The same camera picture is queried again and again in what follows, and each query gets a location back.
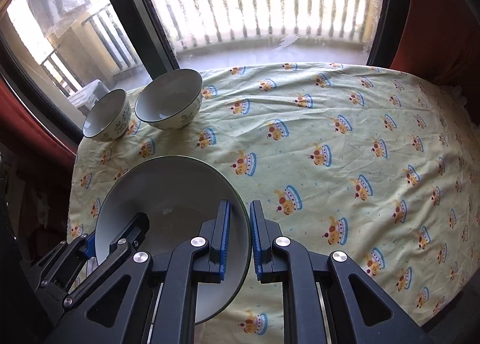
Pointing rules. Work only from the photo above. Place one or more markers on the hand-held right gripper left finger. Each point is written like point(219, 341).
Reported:
point(225, 239)

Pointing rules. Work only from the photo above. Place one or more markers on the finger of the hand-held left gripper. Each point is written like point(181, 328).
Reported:
point(129, 231)
point(89, 247)

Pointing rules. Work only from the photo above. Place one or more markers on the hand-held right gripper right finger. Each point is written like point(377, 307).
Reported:
point(257, 242)

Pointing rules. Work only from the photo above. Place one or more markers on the cream floral bowl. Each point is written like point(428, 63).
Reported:
point(168, 186)
point(105, 115)
point(168, 96)

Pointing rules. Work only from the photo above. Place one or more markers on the yellow printed tablecloth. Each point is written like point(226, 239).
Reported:
point(337, 179)

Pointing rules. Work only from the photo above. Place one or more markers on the red curtain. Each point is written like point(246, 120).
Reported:
point(442, 29)
point(30, 122)

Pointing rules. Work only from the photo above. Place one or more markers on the white plastic chair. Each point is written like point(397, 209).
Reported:
point(88, 96)

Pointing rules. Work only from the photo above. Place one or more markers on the balcony railing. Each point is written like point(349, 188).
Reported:
point(107, 34)

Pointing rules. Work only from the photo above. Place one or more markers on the black window frame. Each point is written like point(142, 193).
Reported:
point(150, 21)

